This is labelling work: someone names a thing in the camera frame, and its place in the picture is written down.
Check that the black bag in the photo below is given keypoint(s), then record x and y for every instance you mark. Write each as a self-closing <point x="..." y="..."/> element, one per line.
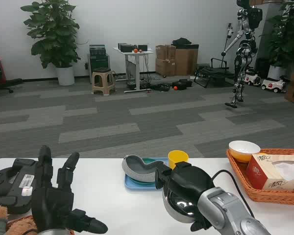
<point x="181" y="41"/>

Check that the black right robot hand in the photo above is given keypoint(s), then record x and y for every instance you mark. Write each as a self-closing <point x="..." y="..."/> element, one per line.
<point x="191" y="178"/>

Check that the brown plush toy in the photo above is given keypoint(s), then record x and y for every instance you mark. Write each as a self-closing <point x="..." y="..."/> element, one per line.
<point x="20" y="226"/>

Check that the tall plant in white pot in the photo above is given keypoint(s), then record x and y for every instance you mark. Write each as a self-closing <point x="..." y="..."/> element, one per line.
<point x="54" y="31"/>

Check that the large white toy car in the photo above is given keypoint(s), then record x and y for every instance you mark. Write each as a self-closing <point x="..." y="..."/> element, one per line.
<point x="273" y="85"/>

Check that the black double floor case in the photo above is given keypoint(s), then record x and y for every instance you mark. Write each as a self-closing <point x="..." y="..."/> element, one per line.
<point x="183" y="83"/>

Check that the dark plant in white pot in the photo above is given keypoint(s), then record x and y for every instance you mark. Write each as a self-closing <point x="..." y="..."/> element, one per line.
<point x="286" y="36"/>

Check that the orange wicker basket with tissues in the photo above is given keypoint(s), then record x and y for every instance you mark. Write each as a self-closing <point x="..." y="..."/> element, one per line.
<point x="237" y="176"/>

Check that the black controller device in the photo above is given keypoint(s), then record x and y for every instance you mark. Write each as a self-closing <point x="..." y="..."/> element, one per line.
<point x="5" y="181"/>

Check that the silver black humanoid robot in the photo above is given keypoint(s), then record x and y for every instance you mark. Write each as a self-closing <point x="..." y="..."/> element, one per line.
<point x="247" y="46"/>

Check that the white tissue sheet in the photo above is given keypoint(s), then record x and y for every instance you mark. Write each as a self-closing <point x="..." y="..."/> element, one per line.
<point x="287" y="170"/>

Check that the closed brown cardboard box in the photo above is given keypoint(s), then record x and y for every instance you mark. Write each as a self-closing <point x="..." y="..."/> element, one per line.
<point x="164" y="68"/>

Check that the white and orange bowl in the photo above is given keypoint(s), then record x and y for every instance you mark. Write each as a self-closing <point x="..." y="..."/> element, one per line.
<point x="242" y="156"/>

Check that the small white toy car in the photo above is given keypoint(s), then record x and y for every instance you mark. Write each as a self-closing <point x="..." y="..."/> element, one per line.
<point x="252" y="78"/>

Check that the wood print tissue box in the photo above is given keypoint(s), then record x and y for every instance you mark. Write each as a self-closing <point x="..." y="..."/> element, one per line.
<point x="259" y="176"/>

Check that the teal plate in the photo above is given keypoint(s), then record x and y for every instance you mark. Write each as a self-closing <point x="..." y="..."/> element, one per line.
<point x="148" y="161"/>

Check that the grey folded silicone bowl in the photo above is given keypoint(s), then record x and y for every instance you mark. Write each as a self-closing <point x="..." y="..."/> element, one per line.
<point x="137" y="175"/>

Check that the small open cardboard box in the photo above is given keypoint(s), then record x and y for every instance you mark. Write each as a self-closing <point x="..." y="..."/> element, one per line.
<point x="164" y="52"/>

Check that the small black desk box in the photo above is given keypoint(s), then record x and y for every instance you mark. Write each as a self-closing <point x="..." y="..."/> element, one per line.
<point x="142" y="47"/>

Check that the large dark cardboard box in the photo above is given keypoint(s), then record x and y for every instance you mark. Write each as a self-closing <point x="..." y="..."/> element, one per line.
<point x="186" y="61"/>

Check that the light blue plastic tray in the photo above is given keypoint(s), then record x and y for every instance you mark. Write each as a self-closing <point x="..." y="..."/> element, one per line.
<point x="137" y="186"/>

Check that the white standing desk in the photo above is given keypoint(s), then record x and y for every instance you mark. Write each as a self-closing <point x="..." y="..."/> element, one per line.
<point x="137" y="73"/>

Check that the yellow plastic cup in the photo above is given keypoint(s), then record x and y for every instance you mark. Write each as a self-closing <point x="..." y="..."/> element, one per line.
<point x="177" y="159"/>

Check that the black folding frame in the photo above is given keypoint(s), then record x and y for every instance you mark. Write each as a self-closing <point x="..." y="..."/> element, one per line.
<point x="212" y="73"/>

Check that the flat black floor case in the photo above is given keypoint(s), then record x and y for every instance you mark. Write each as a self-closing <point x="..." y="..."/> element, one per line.
<point x="161" y="87"/>

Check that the black green equipment cabinet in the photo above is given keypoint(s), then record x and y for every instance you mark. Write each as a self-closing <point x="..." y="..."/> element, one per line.
<point x="99" y="58"/>

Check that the large black desk box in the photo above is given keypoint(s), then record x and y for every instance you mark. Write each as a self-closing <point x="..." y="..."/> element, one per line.
<point x="126" y="47"/>

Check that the shiny metal bowl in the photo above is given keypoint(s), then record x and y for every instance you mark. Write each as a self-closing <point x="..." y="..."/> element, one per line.
<point x="178" y="206"/>

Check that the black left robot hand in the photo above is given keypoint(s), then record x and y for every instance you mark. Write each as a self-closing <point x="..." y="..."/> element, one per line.
<point x="51" y="203"/>

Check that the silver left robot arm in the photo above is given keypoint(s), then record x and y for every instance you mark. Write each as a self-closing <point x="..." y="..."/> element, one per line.
<point x="54" y="232"/>

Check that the beige plastic stool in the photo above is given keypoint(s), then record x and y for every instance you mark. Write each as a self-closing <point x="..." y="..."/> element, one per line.
<point x="103" y="80"/>

